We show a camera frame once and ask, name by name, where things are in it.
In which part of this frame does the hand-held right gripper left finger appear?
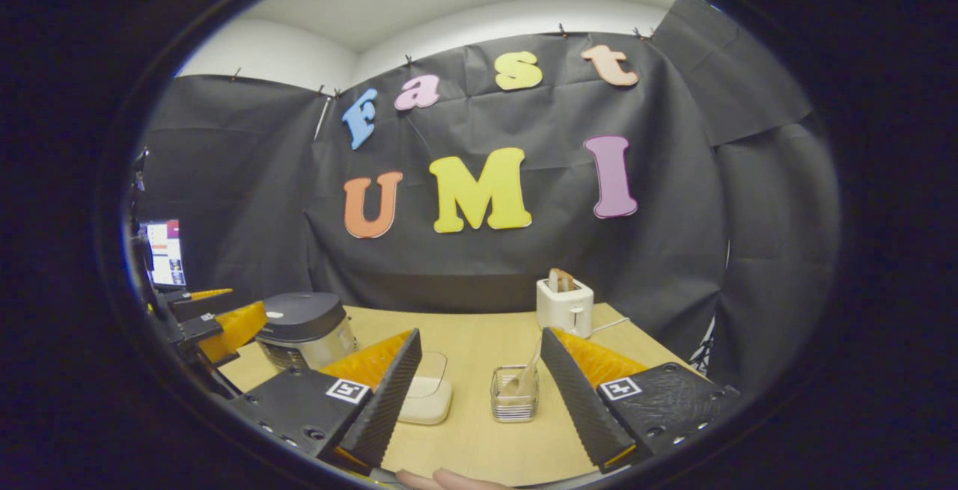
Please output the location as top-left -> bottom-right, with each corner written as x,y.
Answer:
228,328 -> 424,471

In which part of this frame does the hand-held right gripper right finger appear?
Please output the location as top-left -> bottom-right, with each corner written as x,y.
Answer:
540,327 -> 742,469

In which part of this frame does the wooden spoon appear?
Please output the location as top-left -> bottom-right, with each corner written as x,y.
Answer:
500,333 -> 544,401

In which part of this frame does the metal wire chopstick holder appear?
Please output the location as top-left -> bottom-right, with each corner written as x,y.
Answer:
490,365 -> 540,423

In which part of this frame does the black rice cooker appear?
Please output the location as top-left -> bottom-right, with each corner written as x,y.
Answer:
256,293 -> 359,371

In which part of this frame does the clear plastic container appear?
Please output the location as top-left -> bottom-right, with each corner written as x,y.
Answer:
397,352 -> 454,426

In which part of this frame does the computer monitor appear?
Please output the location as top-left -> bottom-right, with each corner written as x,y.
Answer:
142,219 -> 186,289

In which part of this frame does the white toaster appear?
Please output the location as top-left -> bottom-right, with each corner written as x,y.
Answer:
536,278 -> 595,339

